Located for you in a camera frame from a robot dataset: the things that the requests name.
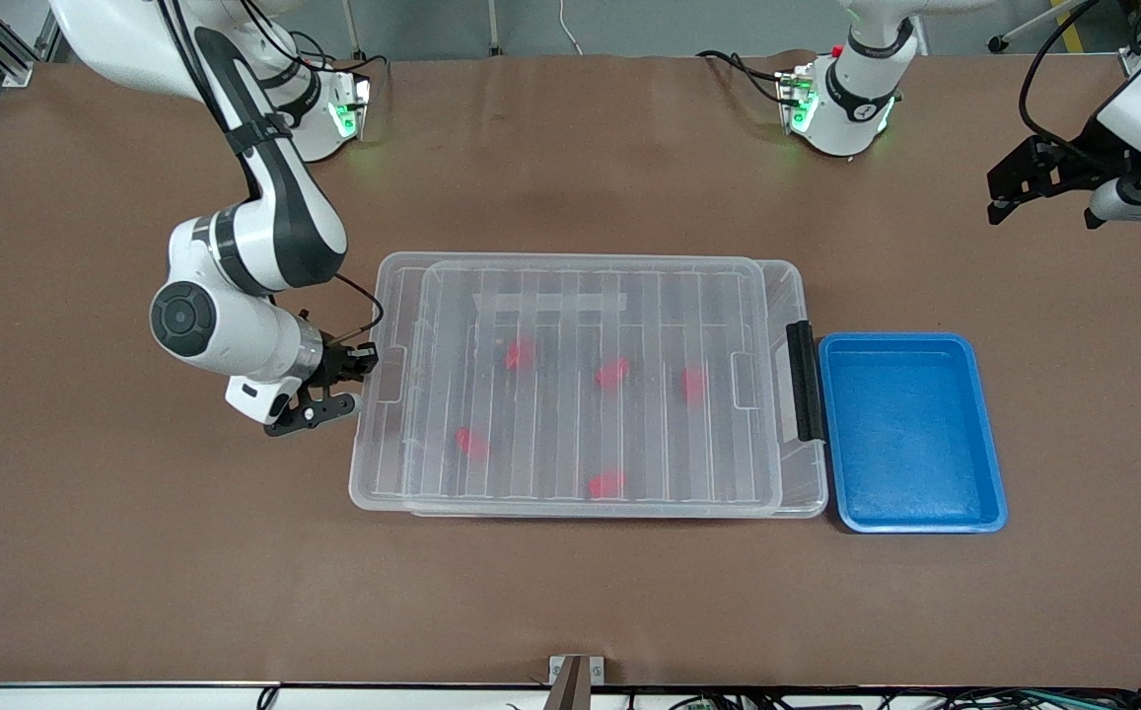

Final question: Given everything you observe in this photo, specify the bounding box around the transparent plastic box lid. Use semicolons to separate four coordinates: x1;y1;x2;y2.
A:
347;250;786;514

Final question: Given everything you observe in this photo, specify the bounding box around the black box latch handle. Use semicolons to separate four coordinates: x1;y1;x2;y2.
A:
787;320;825;444

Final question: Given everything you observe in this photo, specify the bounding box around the brown paper table cover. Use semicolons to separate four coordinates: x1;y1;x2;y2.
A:
0;52;1141;689

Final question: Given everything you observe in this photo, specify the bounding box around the metal table edge bracket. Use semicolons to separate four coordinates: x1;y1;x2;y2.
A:
547;655;606;710

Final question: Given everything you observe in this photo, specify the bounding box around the black right arm base cable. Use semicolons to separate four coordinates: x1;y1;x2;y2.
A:
314;47;391;78

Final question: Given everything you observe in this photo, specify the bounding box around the white cable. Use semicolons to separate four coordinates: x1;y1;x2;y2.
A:
557;0;587;56

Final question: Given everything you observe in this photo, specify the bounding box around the black arm base cable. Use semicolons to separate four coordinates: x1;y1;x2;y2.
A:
695;48;790;106
314;47;391;78

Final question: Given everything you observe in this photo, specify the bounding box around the black left arm base cable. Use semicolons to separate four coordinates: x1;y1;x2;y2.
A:
695;48;790;106

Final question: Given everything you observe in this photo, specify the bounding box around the blue plastic tray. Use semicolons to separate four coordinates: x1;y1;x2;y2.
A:
818;332;1010;535

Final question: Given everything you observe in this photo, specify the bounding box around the transparent plastic storage box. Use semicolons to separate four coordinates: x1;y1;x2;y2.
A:
402;258;830;520

